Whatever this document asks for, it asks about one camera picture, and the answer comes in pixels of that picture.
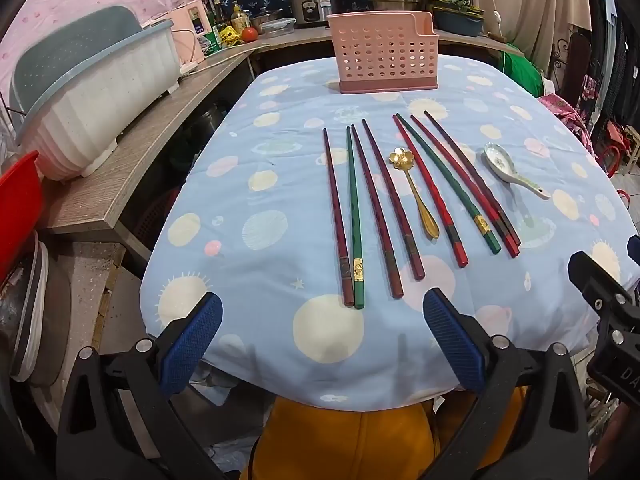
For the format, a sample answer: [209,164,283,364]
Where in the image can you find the red chopstick black band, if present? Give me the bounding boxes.
[408,115,520,258]

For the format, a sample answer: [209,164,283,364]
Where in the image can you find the dark maroon chopstick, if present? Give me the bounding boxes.
[424,110,521,246]

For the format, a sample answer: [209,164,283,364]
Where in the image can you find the green chopstick gold band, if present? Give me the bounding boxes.
[394,114,501,255]
[346,127,366,310]

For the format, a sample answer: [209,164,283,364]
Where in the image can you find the dark red twisted chopstick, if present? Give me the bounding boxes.
[350,125,404,299]

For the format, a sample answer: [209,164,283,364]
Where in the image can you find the white ceramic soup spoon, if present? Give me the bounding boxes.
[483,143,551,200]

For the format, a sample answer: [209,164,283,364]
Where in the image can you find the light blue patterned tablecloth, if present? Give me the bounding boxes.
[140,55,639,412]

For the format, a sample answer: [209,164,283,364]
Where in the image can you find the bright red chopstick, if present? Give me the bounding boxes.
[393,114,469,268]

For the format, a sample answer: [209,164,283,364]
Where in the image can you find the gold flower spoon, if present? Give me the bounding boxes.
[388,148,439,240]

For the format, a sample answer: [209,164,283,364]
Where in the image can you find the red plastic lid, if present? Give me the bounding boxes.
[0,151,44,281]

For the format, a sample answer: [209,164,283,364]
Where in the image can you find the green plastic bag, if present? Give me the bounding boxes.
[499,52,544,98]

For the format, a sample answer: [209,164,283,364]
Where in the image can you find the white dish rack blue lid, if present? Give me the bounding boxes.
[9,6,180,181]

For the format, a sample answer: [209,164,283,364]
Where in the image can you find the beige curtain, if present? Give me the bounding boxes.
[472,0,591,70]

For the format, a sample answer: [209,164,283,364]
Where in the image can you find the blue basin with vegetables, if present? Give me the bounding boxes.
[426,0,485,37]

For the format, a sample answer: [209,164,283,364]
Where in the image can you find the wooden counter shelf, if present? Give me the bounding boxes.
[41,24,526,264]

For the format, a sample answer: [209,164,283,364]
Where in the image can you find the red tomato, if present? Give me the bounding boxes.
[241,27,259,44]

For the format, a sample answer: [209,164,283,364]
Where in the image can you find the pink small appliance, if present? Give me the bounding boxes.
[154,0,212,66]

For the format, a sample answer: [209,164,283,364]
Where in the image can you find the pink perforated utensil basket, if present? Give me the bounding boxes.
[328,11,439,94]

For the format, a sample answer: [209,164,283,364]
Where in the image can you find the oil bottle yellow cap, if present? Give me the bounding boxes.
[231,2,250,35]

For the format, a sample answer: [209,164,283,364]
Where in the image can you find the clear food container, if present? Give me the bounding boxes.
[260,18,296,39]

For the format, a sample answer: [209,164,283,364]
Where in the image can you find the steel rice cooker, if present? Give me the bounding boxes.
[287,0,344,30]

